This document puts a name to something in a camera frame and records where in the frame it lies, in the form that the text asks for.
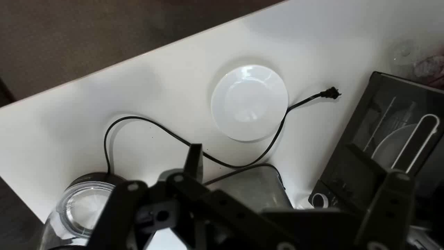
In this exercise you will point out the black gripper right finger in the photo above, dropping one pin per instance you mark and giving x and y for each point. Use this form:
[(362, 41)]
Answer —
[(390, 208)]

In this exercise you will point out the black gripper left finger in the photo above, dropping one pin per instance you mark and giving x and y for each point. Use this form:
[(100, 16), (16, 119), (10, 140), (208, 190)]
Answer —
[(194, 194)]

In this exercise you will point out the white round plate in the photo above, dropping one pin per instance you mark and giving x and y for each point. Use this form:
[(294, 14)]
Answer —
[(250, 101)]

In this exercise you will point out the black toaster oven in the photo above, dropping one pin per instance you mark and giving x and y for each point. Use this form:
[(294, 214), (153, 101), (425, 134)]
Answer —
[(369, 139)]

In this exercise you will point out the silver two-slot toaster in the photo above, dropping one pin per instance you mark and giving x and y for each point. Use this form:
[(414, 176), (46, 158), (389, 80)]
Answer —
[(251, 189)]

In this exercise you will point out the clear crumpled plastic bag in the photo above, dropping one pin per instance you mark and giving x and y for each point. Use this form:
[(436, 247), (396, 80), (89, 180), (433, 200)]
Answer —
[(404, 55)]

